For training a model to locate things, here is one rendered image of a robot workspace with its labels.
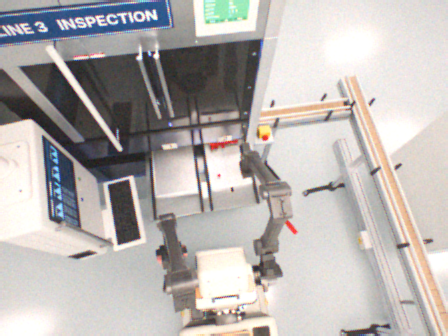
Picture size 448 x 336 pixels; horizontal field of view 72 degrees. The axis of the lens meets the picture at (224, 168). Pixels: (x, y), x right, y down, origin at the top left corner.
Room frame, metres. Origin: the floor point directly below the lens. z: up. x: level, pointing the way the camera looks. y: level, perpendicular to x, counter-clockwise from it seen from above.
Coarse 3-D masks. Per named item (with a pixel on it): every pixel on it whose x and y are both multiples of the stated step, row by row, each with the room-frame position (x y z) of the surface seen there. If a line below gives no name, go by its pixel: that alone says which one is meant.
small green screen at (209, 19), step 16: (208, 0) 0.85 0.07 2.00; (224, 0) 0.86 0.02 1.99; (240, 0) 0.87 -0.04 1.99; (256, 0) 0.88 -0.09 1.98; (208, 16) 0.85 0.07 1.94; (224, 16) 0.86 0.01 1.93; (240, 16) 0.87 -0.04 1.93; (256, 16) 0.88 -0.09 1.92; (208, 32) 0.85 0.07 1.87; (224, 32) 0.86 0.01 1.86
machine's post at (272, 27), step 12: (276, 0) 0.90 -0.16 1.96; (276, 12) 0.90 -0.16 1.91; (276, 24) 0.91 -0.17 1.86; (264, 36) 0.90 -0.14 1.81; (276, 36) 0.91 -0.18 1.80; (264, 48) 0.90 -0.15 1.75; (264, 60) 0.90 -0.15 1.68; (264, 72) 0.91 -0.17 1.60; (264, 84) 0.91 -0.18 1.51; (252, 96) 0.91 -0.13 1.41; (264, 96) 0.91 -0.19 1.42; (252, 108) 0.90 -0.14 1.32; (252, 120) 0.90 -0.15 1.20; (252, 132) 0.91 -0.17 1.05; (252, 144) 0.91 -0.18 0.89
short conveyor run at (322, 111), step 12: (324, 96) 1.24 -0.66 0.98; (264, 108) 1.16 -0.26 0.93; (276, 108) 1.14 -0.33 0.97; (288, 108) 1.16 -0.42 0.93; (300, 108) 1.17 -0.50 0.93; (312, 108) 1.17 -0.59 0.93; (324, 108) 1.17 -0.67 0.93; (336, 108) 1.15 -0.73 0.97; (348, 108) 1.17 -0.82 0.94; (264, 120) 1.07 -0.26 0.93; (276, 120) 1.04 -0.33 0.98; (288, 120) 1.07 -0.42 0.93; (300, 120) 1.08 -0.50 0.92; (312, 120) 1.10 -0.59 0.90; (324, 120) 1.11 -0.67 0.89; (336, 120) 1.13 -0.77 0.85
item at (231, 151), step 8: (208, 144) 0.90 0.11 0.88; (240, 144) 0.91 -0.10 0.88; (208, 152) 0.84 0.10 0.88; (216, 152) 0.84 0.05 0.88; (224, 152) 0.85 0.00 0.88; (232, 152) 0.85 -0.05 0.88; (208, 160) 0.78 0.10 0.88; (216, 160) 0.79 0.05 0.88; (224, 160) 0.79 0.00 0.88; (232, 160) 0.79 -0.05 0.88; (208, 168) 0.73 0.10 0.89; (216, 168) 0.73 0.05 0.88; (224, 168) 0.73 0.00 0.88; (232, 168) 0.73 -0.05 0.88; (216, 176) 0.68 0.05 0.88; (224, 176) 0.68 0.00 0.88; (232, 176) 0.68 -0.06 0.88; (240, 176) 0.68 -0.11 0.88; (216, 184) 0.62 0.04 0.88; (224, 184) 0.63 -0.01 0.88; (232, 184) 0.62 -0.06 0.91
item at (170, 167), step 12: (156, 156) 0.80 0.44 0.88; (168, 156) 0.80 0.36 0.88; (180, 156) 0.81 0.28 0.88; (192, 156) 0.81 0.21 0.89; (156, 168) 0.72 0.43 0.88; (168, 168) 0.72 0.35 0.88; (180, 168) 0.72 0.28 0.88; (192, 168) 0.73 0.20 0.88; (156, 180) 0.64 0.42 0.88; (168, 180) 0.64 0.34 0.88; (180, 180) 0.64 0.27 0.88; (192, 180) 0.64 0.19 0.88; (156, 192) 0.56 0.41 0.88; (168, 192) 0.56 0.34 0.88; (180, 192) 0.56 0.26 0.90
